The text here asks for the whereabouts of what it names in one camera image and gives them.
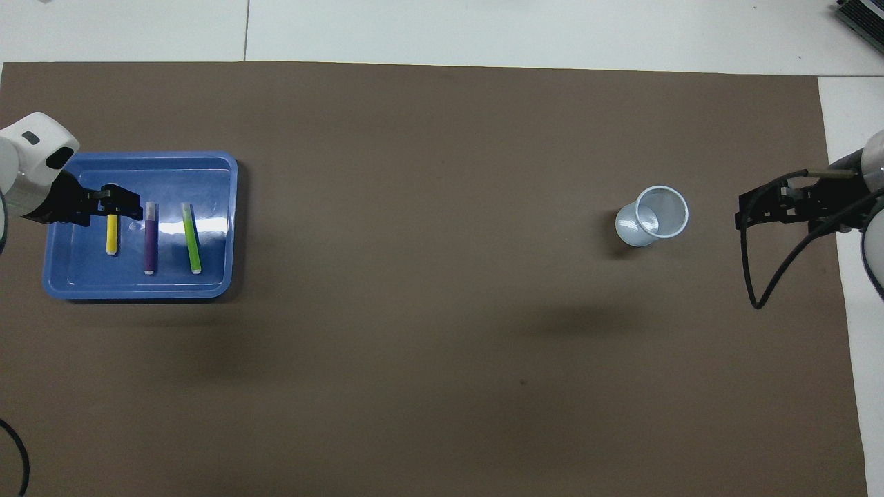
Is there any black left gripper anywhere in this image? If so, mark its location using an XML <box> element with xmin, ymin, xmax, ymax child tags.
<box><xmin>22</xmin><ymin>169</ymin><xmax>144</xmax><ymax>227</ymax></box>

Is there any clear plastic cup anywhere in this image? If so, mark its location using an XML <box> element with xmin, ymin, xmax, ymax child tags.
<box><xmin>615</xmin><ymin>185</ymin><xmax>690</xmax><ymax>248</ymax></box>

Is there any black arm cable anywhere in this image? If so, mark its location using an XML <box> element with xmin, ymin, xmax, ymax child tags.
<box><xmin>0</xmin><ymin>418</ymin><xmax>30</xmax><ymax>497</ymax></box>
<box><xmin>739</xmin><ymin>169</ymin><xmax>884</xmax><ymax>310</ymax></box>

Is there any purple pen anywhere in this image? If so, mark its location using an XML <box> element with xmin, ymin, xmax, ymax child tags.
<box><xmin>143</xmin><ymin>202</ymin><xmax>158</xmax><ymax>275</ymax></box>

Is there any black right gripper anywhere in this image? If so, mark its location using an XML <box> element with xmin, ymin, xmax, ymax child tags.
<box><xmin>734</xmin><ymin>157</ymin><xmax>874</xmax><ymax>234</ymax></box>

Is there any blue plastic tray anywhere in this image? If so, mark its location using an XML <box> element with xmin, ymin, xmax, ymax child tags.
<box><xmin>41</xmin><ymin>150</ymin><xmax>239</xmax><ymax>303</ymax></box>

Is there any green pen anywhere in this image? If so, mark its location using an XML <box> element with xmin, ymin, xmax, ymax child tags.
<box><xmin>181</xmin><ymin>202</ymin><xmax>203</xmax><ymax>275</ymax></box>

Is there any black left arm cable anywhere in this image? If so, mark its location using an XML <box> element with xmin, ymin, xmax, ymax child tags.
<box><xmin>0</xmin><ymin>418</ymin><xmax>30</xmax><ymax>497</ymax></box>

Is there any brown table mat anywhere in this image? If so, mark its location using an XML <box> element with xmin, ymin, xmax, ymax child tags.
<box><xmin>0</xmin><ymin>61</ymin><xmax>869</xmax><ymax>497</ymax></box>

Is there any grey ribbed device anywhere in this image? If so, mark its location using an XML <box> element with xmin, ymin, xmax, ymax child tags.
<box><xmin>834</xmin><ymin>0</ymin><xmax>884</xmax><ymax>39</ymax></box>

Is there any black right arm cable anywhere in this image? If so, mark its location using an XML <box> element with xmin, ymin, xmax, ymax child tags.
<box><xmin>739</xmin><ymin>169</ymin><xmax>884</xmax><ymax>310</ymax></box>

